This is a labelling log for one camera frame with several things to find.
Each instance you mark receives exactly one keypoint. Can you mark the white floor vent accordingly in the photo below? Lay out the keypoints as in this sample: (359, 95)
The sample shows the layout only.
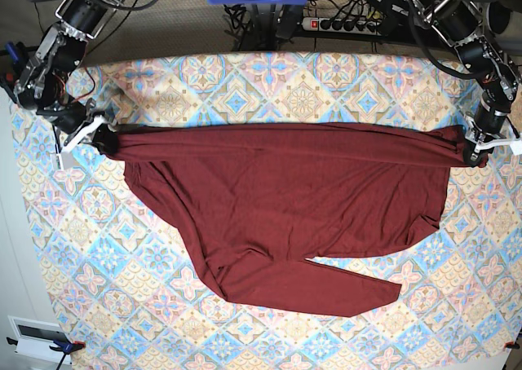
(35, 338)

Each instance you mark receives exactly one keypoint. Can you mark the maroon t-shirt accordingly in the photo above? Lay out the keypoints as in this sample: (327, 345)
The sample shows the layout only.
(257, 204)

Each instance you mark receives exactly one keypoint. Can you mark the blue clamp upper left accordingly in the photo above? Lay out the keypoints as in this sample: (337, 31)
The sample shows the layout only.
(18, 55)

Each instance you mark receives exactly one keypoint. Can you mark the patterned tablecloth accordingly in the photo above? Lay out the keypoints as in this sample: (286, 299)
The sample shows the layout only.
(119, 279)

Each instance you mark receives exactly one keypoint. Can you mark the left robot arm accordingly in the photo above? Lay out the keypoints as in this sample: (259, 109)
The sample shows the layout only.
(466, 27)

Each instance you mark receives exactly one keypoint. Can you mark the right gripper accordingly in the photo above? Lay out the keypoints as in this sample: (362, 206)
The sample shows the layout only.
(75, 123)

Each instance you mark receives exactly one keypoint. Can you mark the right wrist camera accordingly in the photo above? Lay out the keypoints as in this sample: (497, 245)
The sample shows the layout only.
(63, 161)

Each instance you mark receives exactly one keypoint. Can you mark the white power strip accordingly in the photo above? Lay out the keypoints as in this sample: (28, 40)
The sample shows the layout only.
(350, 25)

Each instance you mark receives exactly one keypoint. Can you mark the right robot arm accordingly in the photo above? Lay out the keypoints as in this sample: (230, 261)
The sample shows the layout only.
(40, 78)

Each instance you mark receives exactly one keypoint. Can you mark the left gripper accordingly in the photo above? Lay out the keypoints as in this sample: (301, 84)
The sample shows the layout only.
(486, 131)

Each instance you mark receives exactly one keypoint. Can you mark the blue clamp lower left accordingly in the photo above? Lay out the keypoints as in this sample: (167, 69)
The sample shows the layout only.
(61, 347)

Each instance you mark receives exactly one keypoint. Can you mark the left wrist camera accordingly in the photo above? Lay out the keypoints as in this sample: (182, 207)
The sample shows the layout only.
(516, 147)

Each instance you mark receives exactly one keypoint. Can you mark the blue clamp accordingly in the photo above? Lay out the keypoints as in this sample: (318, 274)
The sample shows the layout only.
(18, 55)
(61, 347)

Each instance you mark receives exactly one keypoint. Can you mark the orange clamp right edge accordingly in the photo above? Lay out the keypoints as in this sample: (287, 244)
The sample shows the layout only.
(513, 345)

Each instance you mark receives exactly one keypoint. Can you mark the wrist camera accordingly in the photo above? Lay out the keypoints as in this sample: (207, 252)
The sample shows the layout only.
(516, 147)
(63, 161)

